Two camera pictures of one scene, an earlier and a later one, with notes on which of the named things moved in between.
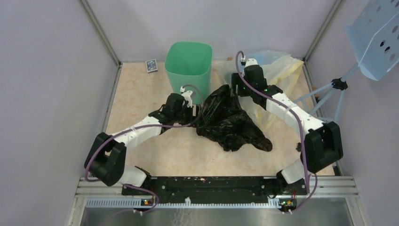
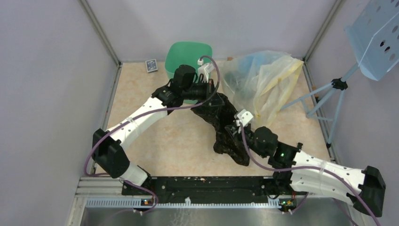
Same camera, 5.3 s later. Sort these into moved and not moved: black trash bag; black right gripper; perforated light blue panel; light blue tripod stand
Moved: black right gripper; black trash bag
Not moved: perforated light blue panel; light blue tripod stand
